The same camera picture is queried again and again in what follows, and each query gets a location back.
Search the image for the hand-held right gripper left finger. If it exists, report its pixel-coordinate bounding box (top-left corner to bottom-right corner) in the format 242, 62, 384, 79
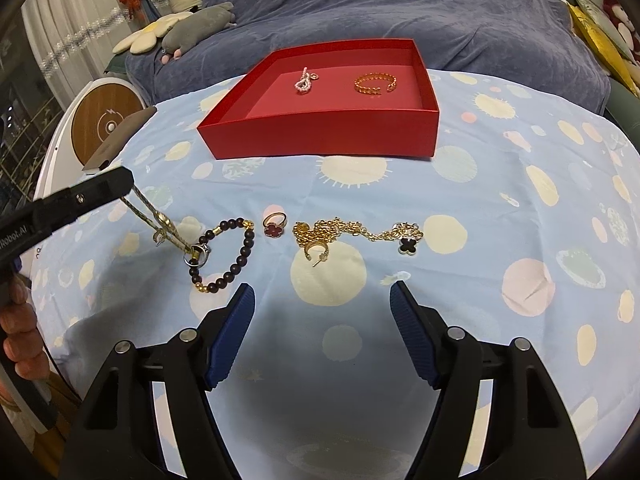
59, 282, 257, 480

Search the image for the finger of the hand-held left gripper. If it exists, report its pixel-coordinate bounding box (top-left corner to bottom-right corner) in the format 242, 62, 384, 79
30, 166, 135, 233

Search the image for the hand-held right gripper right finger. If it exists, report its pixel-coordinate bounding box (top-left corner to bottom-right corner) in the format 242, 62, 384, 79
389, 280, 603, 480

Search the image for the gold watch bracelet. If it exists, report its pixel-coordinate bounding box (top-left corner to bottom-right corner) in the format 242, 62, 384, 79
120, 185, 211, 267

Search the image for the dark bead bracelet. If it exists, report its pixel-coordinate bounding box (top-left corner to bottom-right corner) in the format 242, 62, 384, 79
189, 217, 256, 295

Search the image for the red clover ring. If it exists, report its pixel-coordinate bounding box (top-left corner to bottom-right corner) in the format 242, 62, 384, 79
262, 211, 288, 237

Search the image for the gold hoop earring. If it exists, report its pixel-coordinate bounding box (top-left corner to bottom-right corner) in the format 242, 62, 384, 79
301, 241, 331, 267

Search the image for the gold chain black clover necklace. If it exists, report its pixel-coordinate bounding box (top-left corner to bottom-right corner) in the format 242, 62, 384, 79
292, 216, 425, 259

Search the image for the red jewelry box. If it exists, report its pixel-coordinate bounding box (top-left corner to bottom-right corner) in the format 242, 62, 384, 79
196, 38, 441, 161

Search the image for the person's left hand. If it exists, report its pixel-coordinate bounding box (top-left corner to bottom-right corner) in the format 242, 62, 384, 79
0, 272, 53, 396

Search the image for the grey smartphone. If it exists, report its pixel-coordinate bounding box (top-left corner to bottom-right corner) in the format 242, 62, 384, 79
80, 106, 158, 175

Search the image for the planet print blue tablecloth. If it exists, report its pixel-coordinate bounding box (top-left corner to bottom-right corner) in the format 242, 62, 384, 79
30, 70, 640, 480

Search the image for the white curtain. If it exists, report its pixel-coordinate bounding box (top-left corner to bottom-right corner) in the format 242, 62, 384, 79
22, 0, 151, 111

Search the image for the flower shaped cushion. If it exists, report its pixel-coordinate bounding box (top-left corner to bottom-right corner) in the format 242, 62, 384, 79
112, 11, 193, 55

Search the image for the grey plush toy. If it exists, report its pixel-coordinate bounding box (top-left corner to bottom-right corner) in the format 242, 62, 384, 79
160, 1, 237, 65

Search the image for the gold bangle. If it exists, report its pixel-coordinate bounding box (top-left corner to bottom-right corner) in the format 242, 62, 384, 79
354, 73, 398, 97

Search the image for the green sofa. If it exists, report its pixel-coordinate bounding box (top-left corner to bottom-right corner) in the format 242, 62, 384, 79
542, 0, 640, 131

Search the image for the blue sofa blanket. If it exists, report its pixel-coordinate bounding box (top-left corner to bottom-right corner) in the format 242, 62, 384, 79
124, 0, 613, 116

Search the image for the yellow cushion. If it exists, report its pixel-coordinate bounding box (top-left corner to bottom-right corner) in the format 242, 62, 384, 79
567, 0, 640, 98

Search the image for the silver green cushion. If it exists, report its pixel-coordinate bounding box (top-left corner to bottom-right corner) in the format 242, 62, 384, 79
570, 0, 618, 28

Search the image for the red monkey plush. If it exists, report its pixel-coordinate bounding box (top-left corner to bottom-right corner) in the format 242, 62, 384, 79
602, 0, 640, 61

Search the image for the pink pearl bracelet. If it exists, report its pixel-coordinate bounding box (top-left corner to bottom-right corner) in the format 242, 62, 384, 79
293, 66, 321, 95

